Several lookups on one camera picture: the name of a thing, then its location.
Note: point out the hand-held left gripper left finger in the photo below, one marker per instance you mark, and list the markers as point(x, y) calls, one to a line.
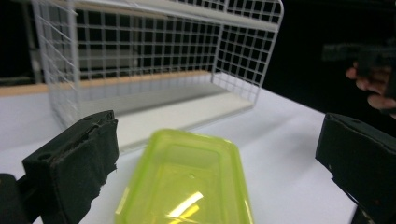
point(73, 165)

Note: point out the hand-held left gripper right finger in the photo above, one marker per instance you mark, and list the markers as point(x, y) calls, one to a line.
point(361, 158)

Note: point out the yellow-green plastic container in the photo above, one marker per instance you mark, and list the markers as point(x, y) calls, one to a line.
point(186, 183)

